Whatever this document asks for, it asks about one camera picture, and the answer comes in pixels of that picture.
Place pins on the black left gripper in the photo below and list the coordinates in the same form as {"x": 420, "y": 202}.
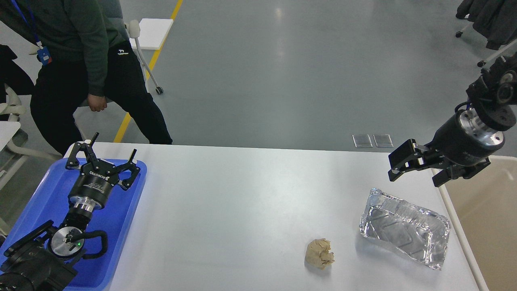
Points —
{"x": 93, "y": 182}

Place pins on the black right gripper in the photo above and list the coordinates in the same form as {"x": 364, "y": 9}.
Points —
{"x": 464, "y": 141}

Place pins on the aluminium foil tray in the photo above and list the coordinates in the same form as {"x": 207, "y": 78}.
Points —
{"x": 402, "y": 227}

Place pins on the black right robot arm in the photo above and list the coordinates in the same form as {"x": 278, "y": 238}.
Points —
{"x": 492, "y": 95}

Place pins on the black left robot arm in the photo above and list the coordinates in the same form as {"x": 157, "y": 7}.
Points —
{"x": 44, "y": 259}

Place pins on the person's hand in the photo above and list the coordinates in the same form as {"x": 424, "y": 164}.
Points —
{"x": 96, "y": 103}

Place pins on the right floor outlet plate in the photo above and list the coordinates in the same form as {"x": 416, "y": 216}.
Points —
{"x": 383, "y": 140}

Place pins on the floor outlet plate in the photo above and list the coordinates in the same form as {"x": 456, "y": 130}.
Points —
{"x": 362, "y": 141}
{"x": 383, "y": 140}

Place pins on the beige plastic bin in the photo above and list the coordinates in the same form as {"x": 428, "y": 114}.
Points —
{"x": 481, "y": 253}

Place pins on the left floor outlet plate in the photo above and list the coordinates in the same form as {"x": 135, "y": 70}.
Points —
{"x": 362, "y": 141}

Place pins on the white chair at left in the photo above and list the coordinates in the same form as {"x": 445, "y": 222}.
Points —
{"x": 14, "y": 83}

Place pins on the person in green sweater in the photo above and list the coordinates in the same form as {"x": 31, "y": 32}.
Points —
{"x": 89, "y": 56}

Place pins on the white board on floor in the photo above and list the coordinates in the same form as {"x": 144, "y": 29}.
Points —
{"x": 151, "y": 33}

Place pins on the crumpled brown paper ball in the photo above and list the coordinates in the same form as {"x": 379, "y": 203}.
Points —
{"x": 318, "y": 253}

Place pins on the dark coat on rack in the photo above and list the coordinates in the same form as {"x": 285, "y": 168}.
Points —
{"x": 496, "y": 20}

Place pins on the blue lanyard badge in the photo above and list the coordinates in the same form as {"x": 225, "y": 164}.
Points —
{"x": 42, "y": 51}

